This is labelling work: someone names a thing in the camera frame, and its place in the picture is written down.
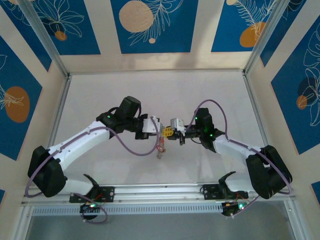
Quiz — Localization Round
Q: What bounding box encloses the large keyring with keys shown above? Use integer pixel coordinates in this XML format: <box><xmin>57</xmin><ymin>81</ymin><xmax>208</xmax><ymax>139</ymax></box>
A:
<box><xmin>155</xmin><ymin>134</ymin><xmax>167</xmax><ymax>160</ymax></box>

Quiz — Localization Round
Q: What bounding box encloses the right controller board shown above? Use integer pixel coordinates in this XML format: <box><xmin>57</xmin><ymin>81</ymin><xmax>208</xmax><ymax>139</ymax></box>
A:
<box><xmin>220</xmin><ymin>199</ymin><xmax>251</xmax><ymax>217</ymax></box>

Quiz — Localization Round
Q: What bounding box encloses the controller board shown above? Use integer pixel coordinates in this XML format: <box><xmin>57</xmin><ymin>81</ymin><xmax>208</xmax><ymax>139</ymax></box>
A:
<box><xmin>79</xmin><ymin>201</ymin><xmax>102</xmax><ymax>216</ymax></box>
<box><xmin>220</xmin><ymin>199</ymin><xmax>251</xmax><ymax>217</ymax></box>

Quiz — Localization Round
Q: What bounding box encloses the left controller board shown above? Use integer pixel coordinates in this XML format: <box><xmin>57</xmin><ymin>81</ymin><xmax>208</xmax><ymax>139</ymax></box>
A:
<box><xmin>79</xmin><ymin>201</ymin><xmax>102</xmax><ymax>216</ymax></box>

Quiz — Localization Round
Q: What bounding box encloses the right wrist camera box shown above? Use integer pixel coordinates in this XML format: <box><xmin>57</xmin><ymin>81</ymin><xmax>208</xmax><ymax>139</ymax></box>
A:
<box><xmin>169</xmin><ymin>118</ymin><xmax>186</xmax><ymax>134</ymax></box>

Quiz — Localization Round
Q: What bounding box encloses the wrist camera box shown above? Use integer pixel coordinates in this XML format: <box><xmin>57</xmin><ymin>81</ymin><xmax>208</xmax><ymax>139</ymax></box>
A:
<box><xmin>141</xmin><ymin>115</ymin><xmax>161</xmax><ymax>135</ymax></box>
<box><xmin>169</xmin><ymin>118</ymin><xmax>186</xmax><ymax>134</ymax></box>

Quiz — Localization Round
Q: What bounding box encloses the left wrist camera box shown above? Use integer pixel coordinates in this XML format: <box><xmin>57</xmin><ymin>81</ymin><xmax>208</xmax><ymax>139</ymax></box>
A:
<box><xmin>141</xmin><ymin>115</ymin><xmax>161</xmax><ymax>135</ymax></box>

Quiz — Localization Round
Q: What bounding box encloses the aluminium mounting rail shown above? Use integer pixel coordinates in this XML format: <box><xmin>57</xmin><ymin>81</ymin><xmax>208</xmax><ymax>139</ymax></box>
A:
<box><xmin>21</xmin><ymin>180</ymin><xmax>296</xmax><ymax>206</ymax></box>

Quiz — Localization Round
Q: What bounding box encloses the aluminium table edge rail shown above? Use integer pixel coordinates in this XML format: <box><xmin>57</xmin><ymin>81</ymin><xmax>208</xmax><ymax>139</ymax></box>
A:
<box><xmin>242</xmin><ymin>72</ymin><xmax>272</xmax><ymax>151</ymax></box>
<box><xmin>36</xmin><ymin>74</ymin><xmax>73</xmax><ymax>186</ymax></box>

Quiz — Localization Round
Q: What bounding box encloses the grey slotted cable duct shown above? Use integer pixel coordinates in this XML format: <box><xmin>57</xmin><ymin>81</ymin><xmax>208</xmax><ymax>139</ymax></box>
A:
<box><xmin>31</xmin><ymin>201</ymin><xmax>226</xmax><ymax>217</ymax></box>

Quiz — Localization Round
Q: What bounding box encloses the aluminium frame post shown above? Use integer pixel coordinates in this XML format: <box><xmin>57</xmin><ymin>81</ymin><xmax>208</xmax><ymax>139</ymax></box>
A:
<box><xmin>242</xmin><ymin>0</ymin><xmax>287</xmax><ymax>76</ymax></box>
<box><xmin>17</xmin><ymin>0</ymin><xmax>71</xmax><ymax>78</ymax></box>

